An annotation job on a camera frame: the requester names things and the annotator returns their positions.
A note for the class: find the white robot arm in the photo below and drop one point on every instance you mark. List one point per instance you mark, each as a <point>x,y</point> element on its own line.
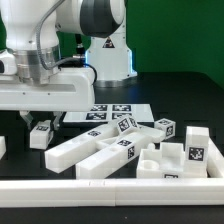
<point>58,50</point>

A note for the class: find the white chair seat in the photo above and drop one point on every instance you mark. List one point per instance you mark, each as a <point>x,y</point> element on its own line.
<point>167,161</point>

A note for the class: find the white long front beam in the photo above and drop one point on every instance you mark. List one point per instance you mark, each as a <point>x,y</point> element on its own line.
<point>108,160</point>

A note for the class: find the white L-shaped fence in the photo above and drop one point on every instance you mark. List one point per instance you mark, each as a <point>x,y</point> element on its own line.
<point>116,192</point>

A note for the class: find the white long back beam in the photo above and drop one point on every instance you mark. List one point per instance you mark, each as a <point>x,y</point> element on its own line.
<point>67,154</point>

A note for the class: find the white tagged block on beam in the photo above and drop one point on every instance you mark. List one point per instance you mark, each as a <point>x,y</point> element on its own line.
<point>127,124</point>

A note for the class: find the white marker tag board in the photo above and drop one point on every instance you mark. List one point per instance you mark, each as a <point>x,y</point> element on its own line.
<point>108,112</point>

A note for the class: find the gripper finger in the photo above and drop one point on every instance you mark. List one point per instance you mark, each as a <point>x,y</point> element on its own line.
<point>56,120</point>
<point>27,117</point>

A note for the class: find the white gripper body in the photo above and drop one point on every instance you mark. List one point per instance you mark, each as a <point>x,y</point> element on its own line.
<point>71,89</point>

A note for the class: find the white block at left edge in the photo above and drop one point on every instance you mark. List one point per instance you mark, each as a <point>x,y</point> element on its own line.
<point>2,146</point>

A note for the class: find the white long beam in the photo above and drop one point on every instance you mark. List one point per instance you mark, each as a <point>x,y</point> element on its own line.
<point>67,154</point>
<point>108,160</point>

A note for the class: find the white small tagged cube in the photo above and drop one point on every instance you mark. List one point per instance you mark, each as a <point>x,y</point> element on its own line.
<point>168,126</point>

